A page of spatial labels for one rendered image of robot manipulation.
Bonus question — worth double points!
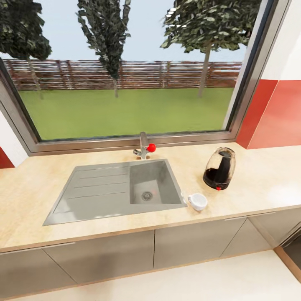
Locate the electric kettle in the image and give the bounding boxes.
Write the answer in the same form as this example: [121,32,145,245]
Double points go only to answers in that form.
[203,147,236,190]

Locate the coffee cup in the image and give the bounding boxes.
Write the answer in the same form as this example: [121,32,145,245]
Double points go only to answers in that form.
[188,194,207,211]

